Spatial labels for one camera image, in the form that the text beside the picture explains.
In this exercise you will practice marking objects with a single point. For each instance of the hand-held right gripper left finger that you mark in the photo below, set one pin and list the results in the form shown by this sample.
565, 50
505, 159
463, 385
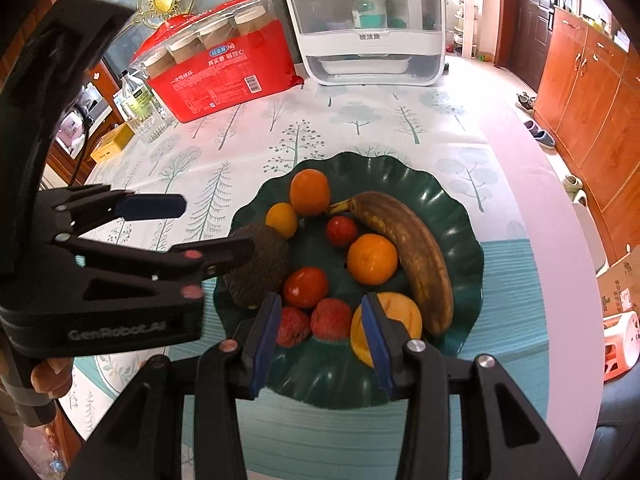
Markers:
265, 340

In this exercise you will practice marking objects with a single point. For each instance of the tree printed tablecloth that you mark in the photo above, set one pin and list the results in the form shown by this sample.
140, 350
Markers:
225, 135

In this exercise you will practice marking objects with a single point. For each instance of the wooden display cabinet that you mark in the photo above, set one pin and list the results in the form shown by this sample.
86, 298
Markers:
107, 74

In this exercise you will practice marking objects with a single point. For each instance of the white pink plastic stool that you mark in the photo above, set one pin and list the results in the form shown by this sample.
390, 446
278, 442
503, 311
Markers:
622, 347

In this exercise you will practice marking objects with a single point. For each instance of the red lychee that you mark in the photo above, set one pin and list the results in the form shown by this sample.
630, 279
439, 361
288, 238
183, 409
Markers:
331, 317
292, 326

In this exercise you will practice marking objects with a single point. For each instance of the dark brown avocado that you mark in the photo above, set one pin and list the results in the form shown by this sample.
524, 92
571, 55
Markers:
265, 270

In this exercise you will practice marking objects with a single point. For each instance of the small red fruit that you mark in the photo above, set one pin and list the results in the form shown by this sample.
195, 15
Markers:
342, 230

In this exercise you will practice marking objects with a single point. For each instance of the white shoe rack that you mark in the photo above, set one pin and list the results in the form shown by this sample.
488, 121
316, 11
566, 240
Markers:
462, 25

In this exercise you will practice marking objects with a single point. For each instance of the orange wooden cabinet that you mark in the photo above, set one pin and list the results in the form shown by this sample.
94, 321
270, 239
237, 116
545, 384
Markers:
595, 110

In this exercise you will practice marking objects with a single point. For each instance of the person's left hand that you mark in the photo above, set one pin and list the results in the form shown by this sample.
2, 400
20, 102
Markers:
52, 375

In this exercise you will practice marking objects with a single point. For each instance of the cardboard box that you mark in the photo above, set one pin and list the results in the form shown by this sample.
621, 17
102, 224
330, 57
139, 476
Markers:
622, 285

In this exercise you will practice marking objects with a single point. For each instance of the clear glass cups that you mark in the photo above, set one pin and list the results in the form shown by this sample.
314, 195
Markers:
150, 127

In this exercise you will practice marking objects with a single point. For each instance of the white chair back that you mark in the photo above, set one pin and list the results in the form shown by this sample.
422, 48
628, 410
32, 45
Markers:
590, 235

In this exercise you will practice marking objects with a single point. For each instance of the yellow box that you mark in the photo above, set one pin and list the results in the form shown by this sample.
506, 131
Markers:
112, 142

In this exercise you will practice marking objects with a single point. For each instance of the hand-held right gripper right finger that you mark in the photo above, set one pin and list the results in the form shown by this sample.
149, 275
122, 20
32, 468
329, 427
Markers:
377, 345

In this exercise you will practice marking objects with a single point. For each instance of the clear glass bottle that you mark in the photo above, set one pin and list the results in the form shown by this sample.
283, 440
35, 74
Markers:
135, 95

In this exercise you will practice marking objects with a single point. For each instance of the orange tangerine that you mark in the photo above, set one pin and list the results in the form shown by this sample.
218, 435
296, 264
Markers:
310, 192
372, 259

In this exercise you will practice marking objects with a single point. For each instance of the person's left forearm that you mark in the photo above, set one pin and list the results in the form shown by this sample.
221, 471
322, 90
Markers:
20, 405

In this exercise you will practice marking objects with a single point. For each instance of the white tray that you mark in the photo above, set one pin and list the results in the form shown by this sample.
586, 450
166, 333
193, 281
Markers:
365, 66

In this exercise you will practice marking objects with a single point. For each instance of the pale green slipper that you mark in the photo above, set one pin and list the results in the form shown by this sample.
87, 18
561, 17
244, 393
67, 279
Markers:
572, 182
580, 197

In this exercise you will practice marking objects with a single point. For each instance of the yellow mango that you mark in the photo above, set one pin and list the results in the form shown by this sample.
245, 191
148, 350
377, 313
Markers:
400, 312

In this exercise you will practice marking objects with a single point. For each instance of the brown overripe banana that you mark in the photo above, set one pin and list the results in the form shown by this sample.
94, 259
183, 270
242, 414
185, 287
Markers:
415, 250

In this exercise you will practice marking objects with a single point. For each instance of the white countertop sterilizer cabinet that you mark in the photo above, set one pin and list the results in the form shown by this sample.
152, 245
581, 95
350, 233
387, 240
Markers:
370, 45

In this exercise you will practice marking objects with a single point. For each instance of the red paper cup package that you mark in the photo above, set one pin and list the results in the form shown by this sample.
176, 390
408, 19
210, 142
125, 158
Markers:
225, 75

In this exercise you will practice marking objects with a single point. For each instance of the red tomato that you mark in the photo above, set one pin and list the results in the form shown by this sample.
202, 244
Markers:
306, 287

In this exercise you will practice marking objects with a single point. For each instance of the small yellow tangerine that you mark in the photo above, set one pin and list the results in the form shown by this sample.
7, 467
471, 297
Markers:
281, 219

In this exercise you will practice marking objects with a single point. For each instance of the dark brown door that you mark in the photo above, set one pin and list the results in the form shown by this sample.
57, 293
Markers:
532, 20

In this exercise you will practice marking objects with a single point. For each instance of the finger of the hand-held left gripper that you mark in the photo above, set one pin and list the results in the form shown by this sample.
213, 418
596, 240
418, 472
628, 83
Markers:
225, 250
150, 206

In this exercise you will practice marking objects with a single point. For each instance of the blue grey shoe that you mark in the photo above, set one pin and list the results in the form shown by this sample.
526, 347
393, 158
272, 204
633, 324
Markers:
531, 127
545, 138

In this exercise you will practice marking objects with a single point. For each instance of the dark shoe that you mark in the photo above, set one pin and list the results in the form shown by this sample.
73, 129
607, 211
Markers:
525, 101

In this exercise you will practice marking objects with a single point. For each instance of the dark green scalloped plate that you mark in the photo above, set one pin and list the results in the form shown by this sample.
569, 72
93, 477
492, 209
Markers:
380, 175

